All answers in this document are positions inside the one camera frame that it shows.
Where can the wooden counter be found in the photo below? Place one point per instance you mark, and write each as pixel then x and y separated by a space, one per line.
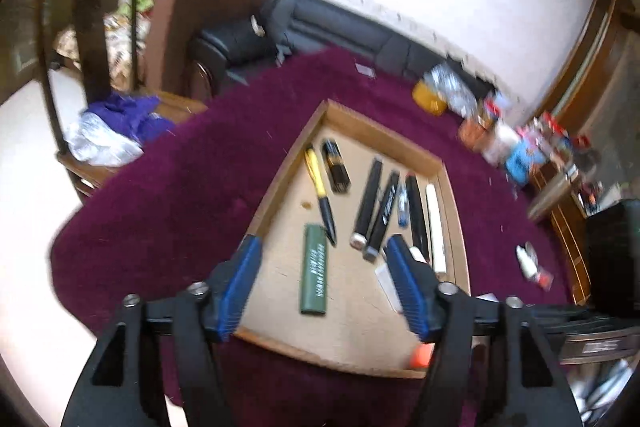
pixel 597 22

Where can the blue and white cartoon packet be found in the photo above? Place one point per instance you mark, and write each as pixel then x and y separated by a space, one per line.
pixel 522 161

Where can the crumpled clear plastic bag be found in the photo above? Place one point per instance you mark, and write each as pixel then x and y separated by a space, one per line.
pixel 450 87

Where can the brown armchair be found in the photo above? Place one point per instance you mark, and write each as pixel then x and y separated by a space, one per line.
pixel 170 17

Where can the purple velvet tablecloth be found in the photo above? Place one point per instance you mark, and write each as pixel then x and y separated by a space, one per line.
pixel 200 167

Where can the white plastic tub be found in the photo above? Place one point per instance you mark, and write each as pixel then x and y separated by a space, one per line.
pixel 500 146

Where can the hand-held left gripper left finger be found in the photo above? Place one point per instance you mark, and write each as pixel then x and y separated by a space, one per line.
pixel 240 287

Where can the brown jar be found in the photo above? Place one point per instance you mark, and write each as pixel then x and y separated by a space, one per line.
pixel 472 133

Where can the black marker with red cap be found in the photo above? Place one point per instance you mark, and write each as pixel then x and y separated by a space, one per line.
pixel 416 217

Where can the purple cloth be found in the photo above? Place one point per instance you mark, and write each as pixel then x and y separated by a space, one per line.
pixel 132 117

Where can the blue pen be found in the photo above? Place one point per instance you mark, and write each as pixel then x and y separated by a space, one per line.
pixel 402 207

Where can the black marker with white print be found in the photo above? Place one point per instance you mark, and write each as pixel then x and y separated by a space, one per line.
pixel 386 212

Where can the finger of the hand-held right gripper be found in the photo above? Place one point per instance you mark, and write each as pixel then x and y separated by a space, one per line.
pixel 565 314

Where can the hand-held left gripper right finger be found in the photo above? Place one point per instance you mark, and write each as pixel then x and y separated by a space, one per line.
pixel 407 287

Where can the green rectangular stick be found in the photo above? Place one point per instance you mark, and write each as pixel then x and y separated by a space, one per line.
pixel 314 269

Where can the black leather sofa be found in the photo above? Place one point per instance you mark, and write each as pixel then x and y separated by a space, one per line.
pixel 340 27

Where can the white tube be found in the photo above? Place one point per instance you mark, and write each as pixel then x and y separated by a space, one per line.
pixel 435 227

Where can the floral patterned cloth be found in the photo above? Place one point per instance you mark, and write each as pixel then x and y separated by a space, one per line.
pixel 120 44

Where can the wooden chair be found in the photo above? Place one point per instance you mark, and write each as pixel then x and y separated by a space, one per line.
pixel 90 7
pixel 175 104

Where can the clutter of bottles and packets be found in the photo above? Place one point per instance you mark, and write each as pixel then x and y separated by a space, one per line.
pixel 555 132

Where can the small white card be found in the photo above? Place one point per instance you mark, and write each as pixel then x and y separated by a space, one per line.
pixel 365 70

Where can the plain black marker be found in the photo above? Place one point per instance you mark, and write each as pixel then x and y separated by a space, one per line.
pixel 367 202

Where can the wooden tray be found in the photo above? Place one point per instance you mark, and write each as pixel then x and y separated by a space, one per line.
pixel 350 307

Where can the yellow and black pen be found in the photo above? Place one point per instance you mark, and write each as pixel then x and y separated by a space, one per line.
pixel 316 177

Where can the silver plastic bag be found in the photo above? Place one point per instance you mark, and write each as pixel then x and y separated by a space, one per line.
pixel 100 141

